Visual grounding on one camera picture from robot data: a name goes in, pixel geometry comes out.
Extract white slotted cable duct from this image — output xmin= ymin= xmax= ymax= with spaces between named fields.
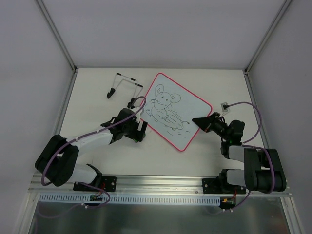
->
xmin=39 ymin=193 xmax=221 ymax=206

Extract pink framed whiteboard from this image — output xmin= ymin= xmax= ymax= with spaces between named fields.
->
xmin=141 ymin=73 xmax=213 ymax=152

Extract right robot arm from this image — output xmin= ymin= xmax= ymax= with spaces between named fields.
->
xmin=192 ymin=112 xmax=287 ymax=194

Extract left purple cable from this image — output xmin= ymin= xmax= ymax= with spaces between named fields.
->
xmin=40 ymin=96 xmax=147 ymax=186

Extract left aluminium frame post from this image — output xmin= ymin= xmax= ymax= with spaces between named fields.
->
xmin=35 ymin=0 xmax=77 ymax=72

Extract wire whiteboard stand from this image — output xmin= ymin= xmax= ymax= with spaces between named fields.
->
xmin=106 ymin=73 xmax=144 ymax=109

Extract aluminium frame post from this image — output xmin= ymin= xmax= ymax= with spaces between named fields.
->
xmin=244 ymin=0 xmax=293 ymax=74
xmin=35 ymin=0 xmax=77 ymax=72

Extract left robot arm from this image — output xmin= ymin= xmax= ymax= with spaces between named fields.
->
xmin=35 ymin=107 xmax=147 ymax=191

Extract right aluminium frame post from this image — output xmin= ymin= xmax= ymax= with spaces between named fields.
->
xmin=244 ymin=0 xmax=293 ymax=74

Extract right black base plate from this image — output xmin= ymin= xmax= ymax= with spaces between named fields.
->
xmin=202 ymin=177 xmax=246 ymax=195

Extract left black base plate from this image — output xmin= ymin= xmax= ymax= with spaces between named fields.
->
xmin=73 ymin=176 xmax=117 ymax=192

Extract aluminium mounting rail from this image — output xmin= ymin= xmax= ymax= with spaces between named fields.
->
xmin=28 ymin=173 xmax=293 ymax=197

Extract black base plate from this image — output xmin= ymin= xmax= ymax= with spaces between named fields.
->
xmin=73 ymin=176 xmax=117 ymax=192
xmin=202 ymin=177 xmax=246 ymax=195

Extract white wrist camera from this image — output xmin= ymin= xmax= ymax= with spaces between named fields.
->
xmin=220 ymin=102 xmax=230 ymax=117
xmin=132 ymin=108 xmax=143 ymax=123

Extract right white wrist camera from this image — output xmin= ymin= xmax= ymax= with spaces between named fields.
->
xmin=220 ymin=102 xmax=230 ymax=117

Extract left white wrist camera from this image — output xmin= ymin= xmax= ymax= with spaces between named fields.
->
xmin=132 ymin=108 xmax=143 ymax=123

